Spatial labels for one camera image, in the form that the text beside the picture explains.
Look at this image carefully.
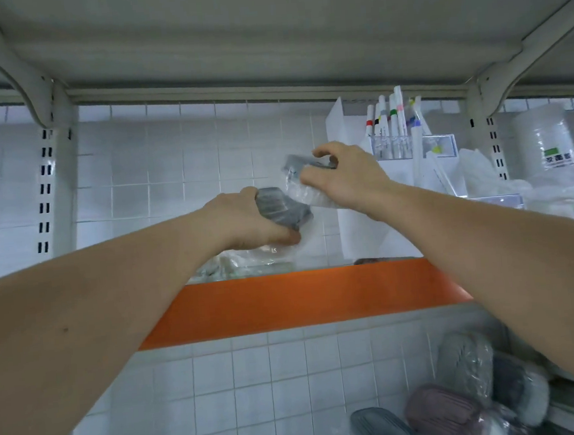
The person's right hand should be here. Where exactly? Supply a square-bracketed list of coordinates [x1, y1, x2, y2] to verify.
[296, 137, 397, 225]

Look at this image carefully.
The person's left hand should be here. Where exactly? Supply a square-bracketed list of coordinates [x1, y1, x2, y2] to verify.
[200, 182, 303, 257]

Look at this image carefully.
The soap dishes shelf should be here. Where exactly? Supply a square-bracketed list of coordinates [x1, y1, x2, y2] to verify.
[192, 234, 320, 283]

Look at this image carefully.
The clear soap dish left- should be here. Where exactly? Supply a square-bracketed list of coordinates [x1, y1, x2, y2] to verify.
[254, 183, 315, 234]

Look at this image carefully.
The clear soap dish right- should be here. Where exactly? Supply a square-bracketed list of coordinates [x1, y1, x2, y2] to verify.
[280, 150, 343, 213]

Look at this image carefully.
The orange metal store shelving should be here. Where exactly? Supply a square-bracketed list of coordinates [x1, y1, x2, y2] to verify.
[0, 0, 574, 435]

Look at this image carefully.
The pile of soap dishes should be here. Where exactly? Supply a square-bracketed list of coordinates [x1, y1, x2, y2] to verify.
[339, 319, 574, 435]

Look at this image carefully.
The person's right forearm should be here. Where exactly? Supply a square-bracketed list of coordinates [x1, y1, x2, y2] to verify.
[368, 167, 574, 421]

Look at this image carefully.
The person's left forearm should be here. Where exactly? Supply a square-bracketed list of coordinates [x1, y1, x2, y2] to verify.
[0, 199, 256, 435]

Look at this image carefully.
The white pen organizer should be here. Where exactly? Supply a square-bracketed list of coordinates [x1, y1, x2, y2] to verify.
[321, 81, 470, 268]

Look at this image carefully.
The clear acrylic tray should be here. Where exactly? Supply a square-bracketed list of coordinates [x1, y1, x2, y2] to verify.
[466, 190, 528, 214]

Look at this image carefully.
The white plastic bag red print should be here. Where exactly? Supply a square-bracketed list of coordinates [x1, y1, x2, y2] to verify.
[458, 138, 574, 238]

